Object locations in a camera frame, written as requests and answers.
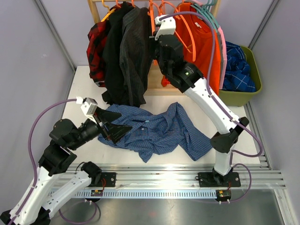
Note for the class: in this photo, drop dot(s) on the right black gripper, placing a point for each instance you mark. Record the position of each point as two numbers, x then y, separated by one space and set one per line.
154 40

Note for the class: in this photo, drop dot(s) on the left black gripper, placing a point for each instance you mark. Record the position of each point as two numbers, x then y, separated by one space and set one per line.
115 132

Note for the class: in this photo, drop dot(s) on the dark grey striped shirt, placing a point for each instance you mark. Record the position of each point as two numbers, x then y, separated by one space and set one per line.
135 61

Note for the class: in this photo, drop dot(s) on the blue checked shirt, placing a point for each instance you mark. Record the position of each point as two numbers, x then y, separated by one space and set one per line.
159 134

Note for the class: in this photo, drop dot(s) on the orange hanger of blue shirt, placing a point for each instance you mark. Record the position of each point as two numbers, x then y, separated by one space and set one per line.
151 14

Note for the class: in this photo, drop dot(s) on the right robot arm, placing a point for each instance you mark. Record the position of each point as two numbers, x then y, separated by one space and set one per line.
167 50

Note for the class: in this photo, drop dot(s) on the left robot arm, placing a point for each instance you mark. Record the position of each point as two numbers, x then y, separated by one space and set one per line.
38 206

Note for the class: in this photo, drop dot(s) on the empty orange hanger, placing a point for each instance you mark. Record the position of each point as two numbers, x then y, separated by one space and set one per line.
184 31
165 7

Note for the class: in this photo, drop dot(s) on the orange t-shirt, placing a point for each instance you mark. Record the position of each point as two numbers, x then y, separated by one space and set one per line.
204 40

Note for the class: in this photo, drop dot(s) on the yellow hanger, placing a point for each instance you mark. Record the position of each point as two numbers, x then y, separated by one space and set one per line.
110 11

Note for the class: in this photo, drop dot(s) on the teal hanger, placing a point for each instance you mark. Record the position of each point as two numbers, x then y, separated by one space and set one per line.
204 10

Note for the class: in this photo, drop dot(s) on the red black plaid shirt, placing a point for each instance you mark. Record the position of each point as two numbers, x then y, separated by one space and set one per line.
97 38

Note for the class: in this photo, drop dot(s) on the pink hanger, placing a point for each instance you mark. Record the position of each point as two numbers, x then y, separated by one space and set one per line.
222 46

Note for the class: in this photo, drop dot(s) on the wooden clothes rack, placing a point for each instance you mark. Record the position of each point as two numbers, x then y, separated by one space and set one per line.
154 78

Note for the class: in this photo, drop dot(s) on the blue plaid cloth in basket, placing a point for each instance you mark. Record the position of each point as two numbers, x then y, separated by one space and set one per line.
237 73

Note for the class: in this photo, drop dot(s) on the green laundry basket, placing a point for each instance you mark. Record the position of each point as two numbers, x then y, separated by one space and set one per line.
231 98

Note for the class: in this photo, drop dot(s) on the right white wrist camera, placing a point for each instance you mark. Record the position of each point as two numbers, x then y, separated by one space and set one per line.
167 26

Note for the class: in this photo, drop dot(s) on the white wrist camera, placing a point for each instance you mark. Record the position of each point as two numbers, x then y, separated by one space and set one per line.
88 107
167 26

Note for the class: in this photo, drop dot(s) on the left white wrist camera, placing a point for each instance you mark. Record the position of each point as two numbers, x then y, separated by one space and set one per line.
88 107

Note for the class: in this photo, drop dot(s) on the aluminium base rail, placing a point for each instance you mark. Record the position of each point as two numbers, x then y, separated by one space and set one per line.
174 182

